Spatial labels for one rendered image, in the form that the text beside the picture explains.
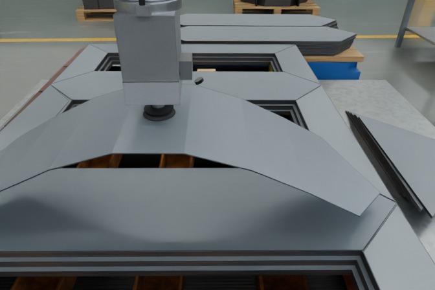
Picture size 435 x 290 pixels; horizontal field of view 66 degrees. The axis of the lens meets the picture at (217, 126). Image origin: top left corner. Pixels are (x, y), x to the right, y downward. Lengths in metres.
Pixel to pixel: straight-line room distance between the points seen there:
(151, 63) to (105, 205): 0.28
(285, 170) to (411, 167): 0.44
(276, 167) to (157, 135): 0.15
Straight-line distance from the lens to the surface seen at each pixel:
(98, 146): 0.42
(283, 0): 5.12
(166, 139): 0.40
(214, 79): 0.95
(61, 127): 0.54
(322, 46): 1.35
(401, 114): 1.13
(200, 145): 0.39
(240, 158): 0.40
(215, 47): 1.20
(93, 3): 5.06
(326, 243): 0.53
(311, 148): 0.54
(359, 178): 0.58
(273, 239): 0.51
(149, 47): 0.37
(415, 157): 0.87
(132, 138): 0.41
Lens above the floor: 1.24
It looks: 33 degrees down
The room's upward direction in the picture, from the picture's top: 1 degrees clockwise
